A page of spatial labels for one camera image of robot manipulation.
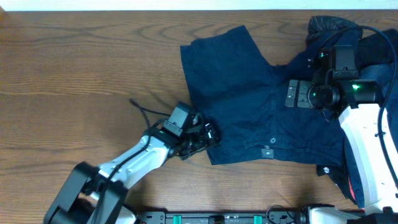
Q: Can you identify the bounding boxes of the navy blue shorts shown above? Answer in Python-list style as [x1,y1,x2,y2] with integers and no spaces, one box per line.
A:
[179,24,366,209]

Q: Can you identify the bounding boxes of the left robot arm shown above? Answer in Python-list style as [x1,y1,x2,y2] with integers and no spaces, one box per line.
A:
[44,120,220,223]

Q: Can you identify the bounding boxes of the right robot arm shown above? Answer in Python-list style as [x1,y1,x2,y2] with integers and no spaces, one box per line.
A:
[285,80,397,223]

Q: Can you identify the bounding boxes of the black patterned garment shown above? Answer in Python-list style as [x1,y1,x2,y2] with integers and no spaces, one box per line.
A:
[306,16,358,47]

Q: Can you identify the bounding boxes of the plain black garment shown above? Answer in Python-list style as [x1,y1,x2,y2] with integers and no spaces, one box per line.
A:
[356,34,393,70]

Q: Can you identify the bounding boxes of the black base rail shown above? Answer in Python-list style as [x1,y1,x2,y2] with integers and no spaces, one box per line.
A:
[136,207,309,224]

